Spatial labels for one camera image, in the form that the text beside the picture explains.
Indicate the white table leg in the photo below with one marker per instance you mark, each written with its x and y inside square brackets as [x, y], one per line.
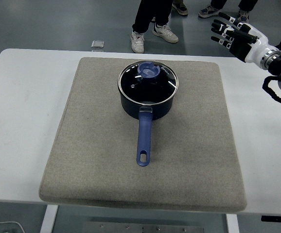
[232, 224]
[48, 218]

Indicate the silver floor socket cover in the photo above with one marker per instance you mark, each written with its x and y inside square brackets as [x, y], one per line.
[98, 44]

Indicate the person with brown shoe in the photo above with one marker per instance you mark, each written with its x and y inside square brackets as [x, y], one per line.
[180, 7]

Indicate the white rounded object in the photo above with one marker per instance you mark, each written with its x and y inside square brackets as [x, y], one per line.
[2, 228]

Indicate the person with white shoes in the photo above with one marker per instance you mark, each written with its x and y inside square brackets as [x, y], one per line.
[145, 14]

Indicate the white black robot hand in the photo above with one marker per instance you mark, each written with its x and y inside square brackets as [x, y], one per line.
[241, 46]

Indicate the person with grey sneakers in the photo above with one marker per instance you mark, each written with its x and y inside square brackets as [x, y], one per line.
[209, 11]

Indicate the grey metal plate with screws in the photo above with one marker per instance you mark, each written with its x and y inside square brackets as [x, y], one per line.
[130, 228]

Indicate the beige fabric mat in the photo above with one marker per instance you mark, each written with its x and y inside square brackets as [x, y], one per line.
[106, 145]

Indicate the black table control panel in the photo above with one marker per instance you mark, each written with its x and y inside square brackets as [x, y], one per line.
[276, 218]

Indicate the glass lid with blue knob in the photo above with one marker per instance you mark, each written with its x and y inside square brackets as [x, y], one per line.
[150, 89]

